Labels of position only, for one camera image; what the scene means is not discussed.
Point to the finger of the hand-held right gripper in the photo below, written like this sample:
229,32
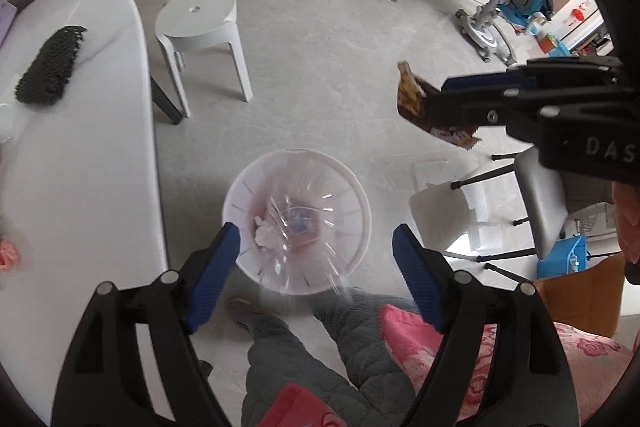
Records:
490,82
475,109

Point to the clear plastic bin liner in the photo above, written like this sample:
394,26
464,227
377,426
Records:
320,207

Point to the white plastic bin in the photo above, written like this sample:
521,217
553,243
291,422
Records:
235,207

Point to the blue plastic box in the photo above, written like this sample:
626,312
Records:
562,259

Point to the crumpled white tissue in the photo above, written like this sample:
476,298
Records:
265,234

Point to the white plastic stool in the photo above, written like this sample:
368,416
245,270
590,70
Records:
195,17

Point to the black table leg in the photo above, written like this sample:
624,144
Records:
165,99

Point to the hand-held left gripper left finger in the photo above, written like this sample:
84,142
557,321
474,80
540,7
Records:
215,272

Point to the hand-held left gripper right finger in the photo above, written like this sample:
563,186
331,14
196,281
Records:
417,277

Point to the person's grey quilted pants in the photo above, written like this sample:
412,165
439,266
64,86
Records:
350,347

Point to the grey chair with black legs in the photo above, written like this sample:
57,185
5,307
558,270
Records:
542,202

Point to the grey slipper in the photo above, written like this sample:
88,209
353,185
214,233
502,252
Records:
245,312

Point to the orange chair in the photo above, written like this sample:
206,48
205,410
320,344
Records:
580,307

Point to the black foam net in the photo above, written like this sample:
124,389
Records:
47,67

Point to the brown snack wrapper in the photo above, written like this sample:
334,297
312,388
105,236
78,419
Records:
410,97

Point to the person's right forearm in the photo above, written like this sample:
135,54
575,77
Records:
627,227

